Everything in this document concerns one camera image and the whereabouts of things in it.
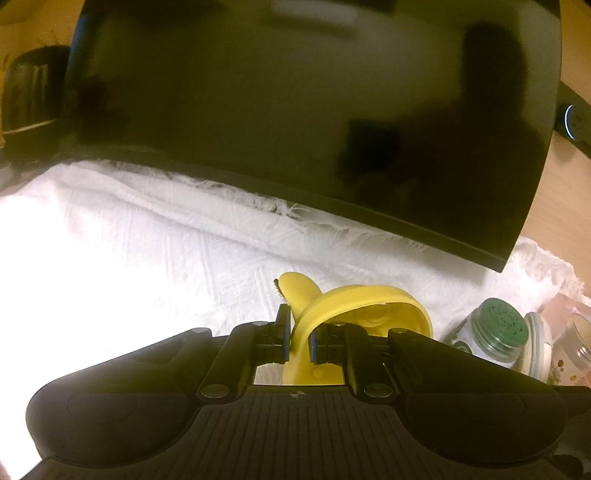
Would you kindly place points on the green lid glass jar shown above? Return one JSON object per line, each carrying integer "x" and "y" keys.
{"x": 494, "y": 332}

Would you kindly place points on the clear jar with gold lid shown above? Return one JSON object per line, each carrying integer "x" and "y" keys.
{"x": 575, "y": 350}

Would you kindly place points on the black round appliance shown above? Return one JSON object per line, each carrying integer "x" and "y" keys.
{"x": 27, "y": 92}

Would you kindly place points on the black monitor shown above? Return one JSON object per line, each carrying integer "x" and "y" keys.
{"x": 300, "y": 115}

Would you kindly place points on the yellow silicone cup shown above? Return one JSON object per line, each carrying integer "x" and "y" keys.
{"x": 351, "y": 304}

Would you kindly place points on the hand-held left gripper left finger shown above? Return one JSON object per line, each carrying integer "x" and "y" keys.
{"x": 286, "y": 342}

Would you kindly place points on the white textured blanket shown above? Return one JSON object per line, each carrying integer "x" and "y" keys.
{"x": 161, "y": 258}

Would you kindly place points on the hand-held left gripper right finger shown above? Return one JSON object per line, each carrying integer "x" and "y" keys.
{"x": 313, "y": 347}

